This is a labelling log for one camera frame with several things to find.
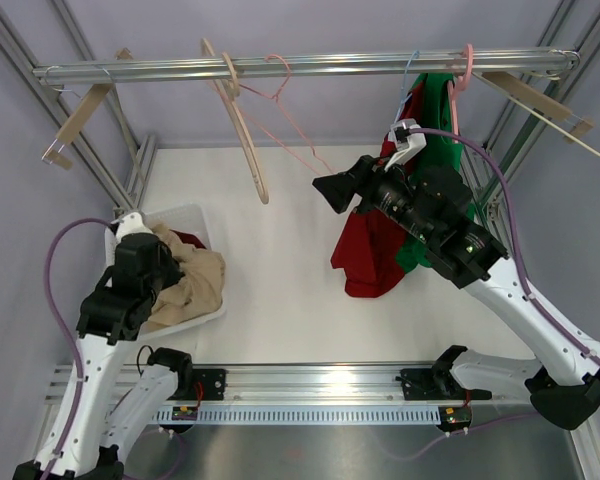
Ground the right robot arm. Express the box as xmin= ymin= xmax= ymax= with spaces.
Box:
xmin=312 ymin=155 xmax=600 ymax=430

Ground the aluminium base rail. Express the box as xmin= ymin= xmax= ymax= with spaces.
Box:
xmin=44 ymin=363 xmax=589 ymax=404

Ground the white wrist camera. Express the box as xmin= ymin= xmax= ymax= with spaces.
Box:
xmin=109 ymin=211 xmax=152 ymax=242
xmin=384 ymin=118 xmax=427 ymax=171

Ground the green t shirt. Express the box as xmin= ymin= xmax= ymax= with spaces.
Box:
xmin=395 ymin=73 xmax=463 ymax=274

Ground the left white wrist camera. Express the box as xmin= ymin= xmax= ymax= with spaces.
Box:
xmin=109 ymin=211 xmax=152 ymax=242

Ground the pink wire hanger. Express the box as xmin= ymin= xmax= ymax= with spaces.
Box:
xmin=221 ymin=52 xmax=334 ymax=174

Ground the aluminium frame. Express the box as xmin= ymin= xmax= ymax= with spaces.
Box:
xmin=0 ymin=0 xmax=600 ymax=480

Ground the blue wire hanger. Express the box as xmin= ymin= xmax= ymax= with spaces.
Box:
xmin=398 ymin=50 xmax=420 ymax=112

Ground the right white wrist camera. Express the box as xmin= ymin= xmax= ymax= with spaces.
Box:
xmin=384 ymin=118 xmax=427 ymax=171

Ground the pink plastic hanger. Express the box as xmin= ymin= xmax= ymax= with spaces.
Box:
xmin=447 ymin=43 xmax=474 ymax=135

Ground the beige wooden hanger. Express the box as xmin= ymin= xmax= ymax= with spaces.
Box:
xmin=200 ymin=38 xmax=270 ymax=205

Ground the beige t shirt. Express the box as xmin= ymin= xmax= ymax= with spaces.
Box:
xmin=142 ymin=222 xmax=226 ymax=333

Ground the maroon t shirt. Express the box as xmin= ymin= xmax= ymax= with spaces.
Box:
xmin=173 ymin=230 xmax=207 ymax=250

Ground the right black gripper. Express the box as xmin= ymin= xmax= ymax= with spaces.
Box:
xmin=313 ymin=150 xmax=437 ymax=245

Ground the white slotted cable duct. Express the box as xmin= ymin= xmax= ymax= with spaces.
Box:
xmin=149 ymin=405 xmax=442 ymax=426

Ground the right cardboard tube hanger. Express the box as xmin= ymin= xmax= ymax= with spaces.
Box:
xmin=474 ymin=72 xmax=595 ymax=146

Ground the silver clothes rail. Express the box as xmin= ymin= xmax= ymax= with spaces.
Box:
xmin=33 ymin=47 xmax=581 ymax=86

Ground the red t shirt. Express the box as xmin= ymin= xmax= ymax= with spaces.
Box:
xmin=330 ymin=79 xmax=426 ymax=300

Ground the white plastic laundry basket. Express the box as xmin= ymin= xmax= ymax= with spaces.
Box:
xmin=104 ymin=203 xmax=226 ymax=341

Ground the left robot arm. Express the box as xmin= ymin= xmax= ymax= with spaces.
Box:
xmin=14 ymin=232 xmax=195 ymax=479

